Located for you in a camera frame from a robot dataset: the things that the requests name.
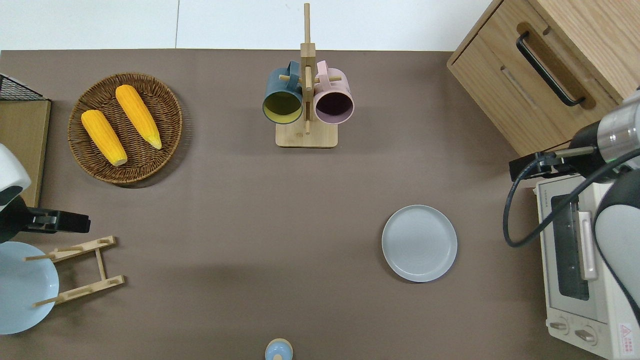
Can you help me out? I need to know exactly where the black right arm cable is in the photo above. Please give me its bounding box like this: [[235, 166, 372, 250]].
[[503, 146, 640, 249]]

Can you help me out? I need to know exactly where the brown table mat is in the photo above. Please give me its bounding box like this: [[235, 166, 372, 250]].
[[0, 48, 640, 360]]

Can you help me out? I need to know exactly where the wire and wood shelf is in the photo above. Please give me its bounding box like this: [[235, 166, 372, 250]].
[[0, 73, 52, 208]]

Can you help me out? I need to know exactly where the brown wicker basket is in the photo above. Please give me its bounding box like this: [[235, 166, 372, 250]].
[[68, 73, 183, 185]]

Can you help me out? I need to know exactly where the yellow corn cob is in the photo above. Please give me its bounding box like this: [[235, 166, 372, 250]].
[[81, 109, 128, 167], [115, 84, 163, 150]]

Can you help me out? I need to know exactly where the wooden mug tree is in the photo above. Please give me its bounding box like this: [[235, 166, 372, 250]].
[[275, 2, 343, 149]]

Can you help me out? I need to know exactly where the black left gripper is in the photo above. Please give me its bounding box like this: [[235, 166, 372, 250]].
[[0, 195, 92, 245]]

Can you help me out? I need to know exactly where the black drawer handle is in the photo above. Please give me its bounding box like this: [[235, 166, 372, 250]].
[[516, 31, 586, 107]]

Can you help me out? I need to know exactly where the small blue bell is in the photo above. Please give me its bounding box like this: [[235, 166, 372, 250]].
[[265, 338, 294, 360]]

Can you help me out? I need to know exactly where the dark blue mug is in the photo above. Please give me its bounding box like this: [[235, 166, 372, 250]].
[[262, 61, 305, 125]]

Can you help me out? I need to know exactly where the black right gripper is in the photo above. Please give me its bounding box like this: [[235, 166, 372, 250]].
[[509, 119, 619, 184]]

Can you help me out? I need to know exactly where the wooden plate rack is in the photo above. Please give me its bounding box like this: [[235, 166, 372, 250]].
[[24, 236, 126, 307]]

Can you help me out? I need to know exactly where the pink mug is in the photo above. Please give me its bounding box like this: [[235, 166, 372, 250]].
[[313, 60, 355, 125]]

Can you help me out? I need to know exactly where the white toaster oven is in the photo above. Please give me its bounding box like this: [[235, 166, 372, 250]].
[[534, 175, 640, 360]]

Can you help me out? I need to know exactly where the light blue plate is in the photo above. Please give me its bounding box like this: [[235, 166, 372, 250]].
[[0, 241, 60, 335]]

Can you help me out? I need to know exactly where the wooden drawer cabinet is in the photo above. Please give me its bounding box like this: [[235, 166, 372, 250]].
[[446, 0, 640, 157]]

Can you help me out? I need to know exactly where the gray plate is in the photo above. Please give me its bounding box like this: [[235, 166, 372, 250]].
[[381, 204, 458, 283]]

